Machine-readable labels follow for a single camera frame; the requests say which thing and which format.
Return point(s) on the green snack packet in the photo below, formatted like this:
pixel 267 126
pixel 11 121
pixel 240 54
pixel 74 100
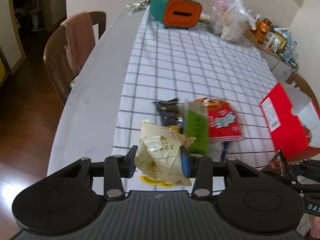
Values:
pixel 196 127

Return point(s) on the orange green tissue box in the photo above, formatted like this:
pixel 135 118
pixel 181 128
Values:
pixel 176 13

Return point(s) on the dark red snack packet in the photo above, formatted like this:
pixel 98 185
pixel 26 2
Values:
pixel 279 169

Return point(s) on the red cardboard box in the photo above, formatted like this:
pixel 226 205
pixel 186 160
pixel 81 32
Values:
pixel 293 122

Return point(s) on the black sesame snack packet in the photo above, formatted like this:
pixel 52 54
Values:
pixel 169 112

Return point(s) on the right wooden chair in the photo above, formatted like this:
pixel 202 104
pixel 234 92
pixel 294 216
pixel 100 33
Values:
pixel 300 83

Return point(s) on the white side cabinet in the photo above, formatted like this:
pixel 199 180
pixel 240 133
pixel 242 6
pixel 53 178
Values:
pixel 281 69

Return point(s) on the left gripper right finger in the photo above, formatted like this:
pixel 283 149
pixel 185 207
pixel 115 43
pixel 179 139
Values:
pixel 201 168

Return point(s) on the red Korean snack bag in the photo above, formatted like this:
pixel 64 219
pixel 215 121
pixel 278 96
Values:
pixel 222 120

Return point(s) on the clear plastic bag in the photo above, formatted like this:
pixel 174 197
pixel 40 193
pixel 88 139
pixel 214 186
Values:
pixel 230 19

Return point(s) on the pink cloth on chair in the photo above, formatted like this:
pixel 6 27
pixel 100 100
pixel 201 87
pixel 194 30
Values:
pixel 80 40

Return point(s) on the white checkered tablecloth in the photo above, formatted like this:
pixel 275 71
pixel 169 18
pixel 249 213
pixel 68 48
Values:
pixel 187 64

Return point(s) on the wooden chair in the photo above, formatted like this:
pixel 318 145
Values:
pixel 55 58
pixel 300 83

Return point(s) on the beige snack bag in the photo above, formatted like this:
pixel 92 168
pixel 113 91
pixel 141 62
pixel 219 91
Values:
pixel 159 155

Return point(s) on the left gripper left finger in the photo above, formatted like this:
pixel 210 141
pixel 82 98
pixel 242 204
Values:
pixel 117 167

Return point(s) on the grey white snack packet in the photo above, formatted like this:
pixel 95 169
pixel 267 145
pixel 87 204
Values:
pixel 218 150

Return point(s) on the left wooden chair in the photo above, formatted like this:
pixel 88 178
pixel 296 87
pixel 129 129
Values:
pixel 55 58

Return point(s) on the yellow snack packet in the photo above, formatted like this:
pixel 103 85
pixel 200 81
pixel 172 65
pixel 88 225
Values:
pixel 153 182

